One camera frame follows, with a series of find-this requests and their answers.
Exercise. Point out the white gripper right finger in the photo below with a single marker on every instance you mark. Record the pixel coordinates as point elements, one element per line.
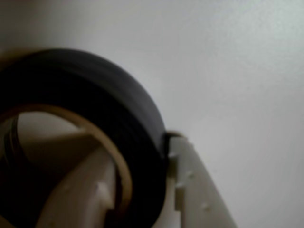
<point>199,194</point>

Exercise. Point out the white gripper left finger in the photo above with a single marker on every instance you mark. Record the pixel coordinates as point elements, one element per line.
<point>78,197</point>

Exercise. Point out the black tape roll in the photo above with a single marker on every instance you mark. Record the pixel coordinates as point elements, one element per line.
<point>95,83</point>

